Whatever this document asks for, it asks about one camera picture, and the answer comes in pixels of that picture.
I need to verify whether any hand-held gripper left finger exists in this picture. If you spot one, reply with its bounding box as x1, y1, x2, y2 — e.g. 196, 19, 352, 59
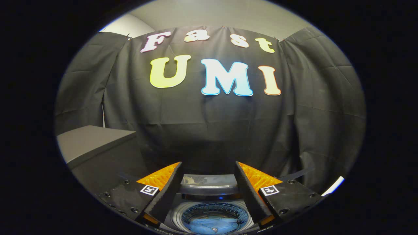
98, 161, 184, 229

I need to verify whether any black backdrop cloth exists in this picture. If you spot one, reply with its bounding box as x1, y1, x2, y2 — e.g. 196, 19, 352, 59
55, 25, 366, 194

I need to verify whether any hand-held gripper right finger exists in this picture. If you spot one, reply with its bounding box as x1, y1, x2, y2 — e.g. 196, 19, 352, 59
234, 161, 324, 228

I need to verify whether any grey cabinet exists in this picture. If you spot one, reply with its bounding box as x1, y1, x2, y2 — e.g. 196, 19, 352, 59
56, 125, 154, 198

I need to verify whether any dark grey washing machine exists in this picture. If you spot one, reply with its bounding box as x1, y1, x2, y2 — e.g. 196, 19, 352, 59
156, 174, 272, 235

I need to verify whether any light blue polo shirt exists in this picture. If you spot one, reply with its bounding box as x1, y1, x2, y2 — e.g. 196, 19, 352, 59
189, 216, 241, 234

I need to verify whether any white flat board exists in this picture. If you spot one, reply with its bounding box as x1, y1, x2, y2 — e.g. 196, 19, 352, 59
321, 176, 345, 196

